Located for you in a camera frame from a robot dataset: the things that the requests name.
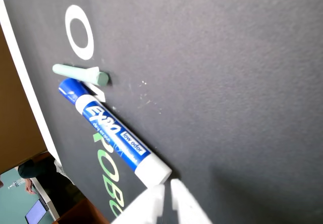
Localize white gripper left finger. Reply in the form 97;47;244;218
111;183;166;224

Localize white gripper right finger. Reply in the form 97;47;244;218
170;178;213;224

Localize blue dry erase marker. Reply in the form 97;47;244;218
58;77;173;187

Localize white desk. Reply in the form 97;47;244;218
29;177;61;221

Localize laptop screen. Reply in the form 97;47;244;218
24;199;48;224

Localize person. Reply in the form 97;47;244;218
17;154;85;216

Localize black mat with printed letters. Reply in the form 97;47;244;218
0;0;323;224

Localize clear water bottle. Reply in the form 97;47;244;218
7;178;26;190

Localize pale green chalk stick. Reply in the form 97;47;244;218
52;63;110;87

